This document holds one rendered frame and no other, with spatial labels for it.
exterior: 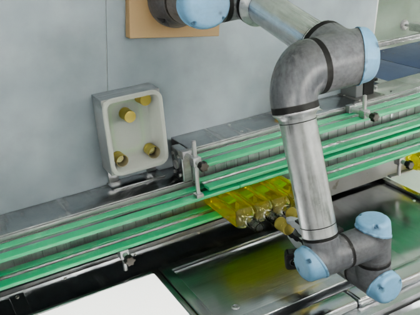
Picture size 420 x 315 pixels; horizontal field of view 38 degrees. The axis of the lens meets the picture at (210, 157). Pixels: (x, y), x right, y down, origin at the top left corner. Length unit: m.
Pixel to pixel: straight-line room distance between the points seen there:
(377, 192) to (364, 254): 0.86
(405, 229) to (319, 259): 0.73
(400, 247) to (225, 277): 0.53
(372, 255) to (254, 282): 0.41
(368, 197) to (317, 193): 0.90
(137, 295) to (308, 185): 0.61
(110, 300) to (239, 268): 0.36
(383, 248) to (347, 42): 0.44
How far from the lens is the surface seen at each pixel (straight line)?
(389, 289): 1.38
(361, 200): 2.10
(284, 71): 1.20
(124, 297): 1.62
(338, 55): 1.23
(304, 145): 1.21
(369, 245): 1.32
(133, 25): 1.69
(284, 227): 1.59
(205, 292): 1.61
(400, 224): 1.98
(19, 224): 1.68
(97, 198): 1.73
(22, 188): 1.74
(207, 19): 1.52
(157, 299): 1.60
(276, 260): 1.72
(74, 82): 1.70
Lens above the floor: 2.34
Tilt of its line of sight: 55 degrees down
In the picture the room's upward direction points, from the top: 123 degrees clockwise
